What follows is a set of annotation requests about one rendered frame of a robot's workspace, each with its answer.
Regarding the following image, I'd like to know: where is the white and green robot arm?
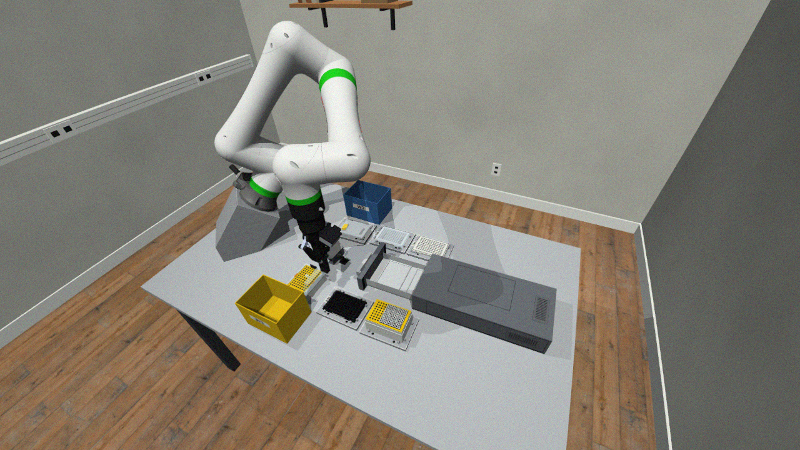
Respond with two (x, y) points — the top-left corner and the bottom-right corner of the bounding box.
(214, 21), (371, 221)

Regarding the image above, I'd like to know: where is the blue bin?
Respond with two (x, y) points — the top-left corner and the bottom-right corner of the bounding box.
(343, 180), (392, 225)

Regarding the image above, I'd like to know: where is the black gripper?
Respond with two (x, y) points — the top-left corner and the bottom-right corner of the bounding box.
(297, 213), (331, 273)

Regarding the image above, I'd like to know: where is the yellow waste bin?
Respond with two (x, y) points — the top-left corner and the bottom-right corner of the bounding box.
(235, 275), (311, 344)

